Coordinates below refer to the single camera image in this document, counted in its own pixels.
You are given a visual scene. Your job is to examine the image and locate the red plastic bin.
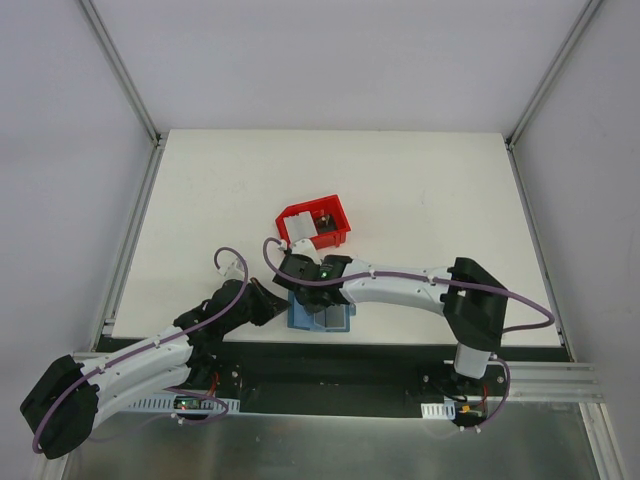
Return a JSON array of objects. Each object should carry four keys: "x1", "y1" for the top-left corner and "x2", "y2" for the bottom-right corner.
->
[{"x1": 275, "y1": 194, "x2": 351, "y2": 250}]

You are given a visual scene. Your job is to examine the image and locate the aluminium frame post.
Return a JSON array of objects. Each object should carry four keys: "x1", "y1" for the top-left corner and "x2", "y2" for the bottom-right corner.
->
[
  {"x1": 76, "y1": 0, "x2": 162, "y2": 146},
  {"x1": 505, "y1": 0, "x2": 606, "y2": 151}
]

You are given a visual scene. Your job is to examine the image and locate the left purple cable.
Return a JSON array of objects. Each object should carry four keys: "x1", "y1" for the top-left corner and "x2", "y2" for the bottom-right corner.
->
[{"x1": 31, "y1": 246, "x2": 250, "y2": 452}]

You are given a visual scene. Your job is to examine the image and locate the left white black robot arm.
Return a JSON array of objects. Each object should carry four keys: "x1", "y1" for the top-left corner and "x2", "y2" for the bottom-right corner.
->
[{"x1": 20, "y1": 278, "x2": 290, "y2": 459}]

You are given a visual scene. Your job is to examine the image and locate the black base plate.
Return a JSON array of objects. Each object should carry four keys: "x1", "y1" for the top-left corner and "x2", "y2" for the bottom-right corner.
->
[{"x1": 164, "y1": 339, "x2": 510, "y2": 416}]

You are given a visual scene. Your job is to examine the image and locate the blue leather card holder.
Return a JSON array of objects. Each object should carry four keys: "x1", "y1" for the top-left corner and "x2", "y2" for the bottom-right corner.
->
[{"x1": 287, "y1": 292, "x2": 356, "y2": 333}]

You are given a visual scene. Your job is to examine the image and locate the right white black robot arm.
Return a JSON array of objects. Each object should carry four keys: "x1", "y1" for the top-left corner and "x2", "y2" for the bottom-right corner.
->
[{"x1": 267, "y1": 250, "x2": 507, "y2": 395}]

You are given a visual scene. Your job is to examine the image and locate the right white cable duct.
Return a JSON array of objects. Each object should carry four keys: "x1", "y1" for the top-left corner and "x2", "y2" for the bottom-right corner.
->
[{"x1": 420, "y1": 401, "x2": 456, "y2": 421}]

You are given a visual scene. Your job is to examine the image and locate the black card lying in bin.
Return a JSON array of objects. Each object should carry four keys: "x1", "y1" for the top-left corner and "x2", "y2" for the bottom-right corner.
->
[{"x1": 314, "y1": 213, "x2": 337, "y2": 235}]

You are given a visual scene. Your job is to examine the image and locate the white cable duct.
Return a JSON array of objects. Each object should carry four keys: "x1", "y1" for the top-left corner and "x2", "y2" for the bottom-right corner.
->
[
  {"x1": 124, "y1": 393, "x2": 240, "y2": 415},
  {"x1": 420, "y1": 401, "x2": 456, "y2": 421}
]

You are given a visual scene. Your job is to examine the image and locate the dark credit card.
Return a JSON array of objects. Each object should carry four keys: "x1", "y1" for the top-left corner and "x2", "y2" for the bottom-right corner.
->
[
  {"x1": 314, "y1": 312, "x2": 326, "y2": 328},
  {"x1": 325, "y1": 306, "x2": 348, "y2": 329}
]

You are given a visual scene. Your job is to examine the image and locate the left aluminium frame post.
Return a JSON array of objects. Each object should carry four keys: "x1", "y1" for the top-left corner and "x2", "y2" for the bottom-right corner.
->
[{"x1": 76, "y1": 0, "x2": 162, "y2": 146}]

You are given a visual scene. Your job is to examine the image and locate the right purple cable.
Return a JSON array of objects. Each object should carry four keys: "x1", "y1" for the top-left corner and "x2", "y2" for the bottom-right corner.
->
[{"x1": 262, "y1": 236, "x2": 557, "y2": 441}]

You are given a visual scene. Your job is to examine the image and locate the purple cable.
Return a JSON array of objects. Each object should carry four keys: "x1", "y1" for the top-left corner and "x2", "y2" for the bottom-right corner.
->
[
  {"x1": 262, "y1": 236, "x2": 557, "y2": 441},
  {"x1": 31, "y1": 246, "x2": 250, "y2": 452}
]

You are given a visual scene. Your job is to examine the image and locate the left white cable duct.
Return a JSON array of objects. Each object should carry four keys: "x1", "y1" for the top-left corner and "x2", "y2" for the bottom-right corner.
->
[{"x1": 124, "y1": 393, "x2": 240, "y2": 415}]

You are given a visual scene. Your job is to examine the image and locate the right aluminium frame post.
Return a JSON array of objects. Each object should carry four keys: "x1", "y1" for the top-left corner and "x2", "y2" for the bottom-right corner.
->
[{"x1": 505, "y1": 0, "x2": 606, "y2": 151}]

